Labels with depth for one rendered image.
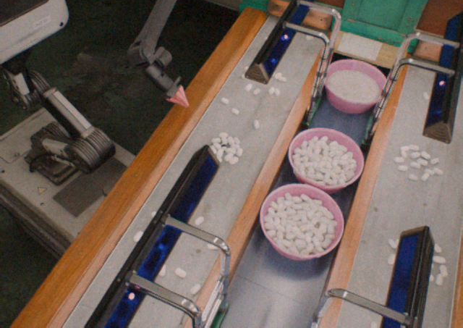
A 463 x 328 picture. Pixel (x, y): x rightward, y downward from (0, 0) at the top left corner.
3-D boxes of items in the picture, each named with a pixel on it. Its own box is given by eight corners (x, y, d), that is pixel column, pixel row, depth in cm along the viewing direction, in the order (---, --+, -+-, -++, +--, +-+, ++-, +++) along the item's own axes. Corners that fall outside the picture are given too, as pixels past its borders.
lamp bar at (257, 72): (243, 78, 141) (244, 60, 136) (303, -17, 178) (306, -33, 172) (267, 85, 140) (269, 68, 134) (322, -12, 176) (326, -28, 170)
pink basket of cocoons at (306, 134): (286, 199, 157) (290, 184, 149) (283, 142, 173) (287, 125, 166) (361, 204, 157) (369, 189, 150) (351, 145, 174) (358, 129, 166)
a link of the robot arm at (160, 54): (125, 56, 155) (141, 51, 150) (142, 38, 162) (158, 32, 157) (145, 82, 162) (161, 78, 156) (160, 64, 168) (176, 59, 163)
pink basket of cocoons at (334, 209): (245, 250, 144) (247, 236, 137) (273, 188, 160) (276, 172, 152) (324, 283, 138) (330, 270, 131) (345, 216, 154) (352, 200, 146)
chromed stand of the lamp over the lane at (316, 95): (262, 116, 181) (275, 24, 146) (279, 86, 193) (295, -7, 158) (307, 132, 177) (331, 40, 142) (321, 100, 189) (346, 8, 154)
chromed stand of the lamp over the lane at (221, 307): (139, 344, 125) (112, 281, 90) (173, 282, 136) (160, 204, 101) (200, 374, 121) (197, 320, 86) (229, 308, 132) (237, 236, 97)
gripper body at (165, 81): (183, 79, 162) (168, 64, 160) (170, 97, 156) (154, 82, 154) (173, 85, 167) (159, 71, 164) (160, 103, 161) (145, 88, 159)
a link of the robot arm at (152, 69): (137, 72, 157) (145, 66, 153) (146, 61, 161) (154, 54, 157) (151, 86, 160) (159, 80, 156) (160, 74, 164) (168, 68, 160)
